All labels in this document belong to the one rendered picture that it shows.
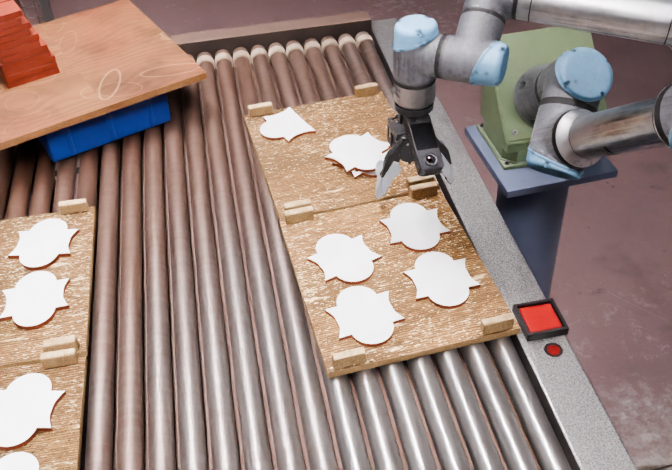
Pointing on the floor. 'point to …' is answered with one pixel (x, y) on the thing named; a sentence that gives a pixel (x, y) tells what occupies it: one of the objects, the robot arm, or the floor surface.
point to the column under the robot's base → (535, 206)
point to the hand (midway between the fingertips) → (415, 193)
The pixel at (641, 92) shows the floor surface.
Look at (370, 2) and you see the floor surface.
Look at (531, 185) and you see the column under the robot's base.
